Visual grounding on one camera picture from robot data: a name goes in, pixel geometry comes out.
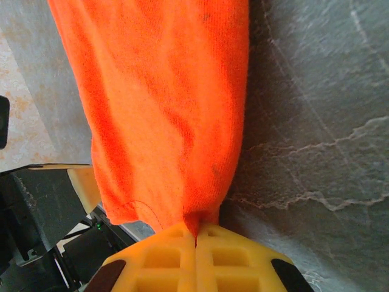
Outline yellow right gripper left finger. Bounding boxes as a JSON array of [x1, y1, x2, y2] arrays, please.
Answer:
[[88, 221, 198, 292]]

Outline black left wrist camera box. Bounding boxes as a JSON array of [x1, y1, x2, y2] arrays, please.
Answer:
[[0, 95, 10, 150]]

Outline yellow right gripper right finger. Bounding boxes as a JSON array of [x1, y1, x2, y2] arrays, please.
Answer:
[[196, 223, 315, 292]]

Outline orange t-shirt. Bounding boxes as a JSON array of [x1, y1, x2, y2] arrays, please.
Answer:
[[47, 0, 252, 241]]

